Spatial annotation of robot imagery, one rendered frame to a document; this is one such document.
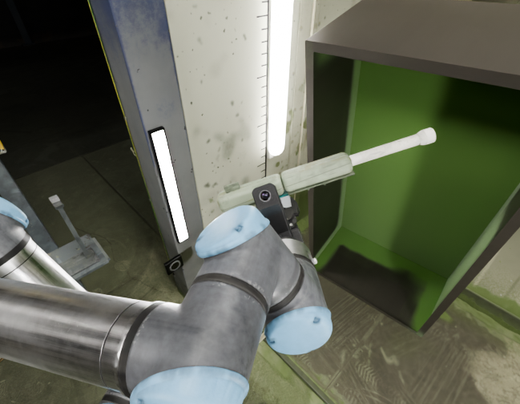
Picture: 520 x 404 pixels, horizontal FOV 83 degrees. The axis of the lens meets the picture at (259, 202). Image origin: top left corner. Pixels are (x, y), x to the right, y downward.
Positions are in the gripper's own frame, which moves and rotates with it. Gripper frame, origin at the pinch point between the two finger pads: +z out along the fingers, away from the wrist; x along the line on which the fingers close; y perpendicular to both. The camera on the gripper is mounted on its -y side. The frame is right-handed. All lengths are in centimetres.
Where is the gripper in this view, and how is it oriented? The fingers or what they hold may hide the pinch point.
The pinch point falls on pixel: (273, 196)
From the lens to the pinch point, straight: 69.8
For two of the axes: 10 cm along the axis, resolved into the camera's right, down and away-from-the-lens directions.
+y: 3.6, 8.2, 4.5
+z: -0.4, -4.7, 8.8
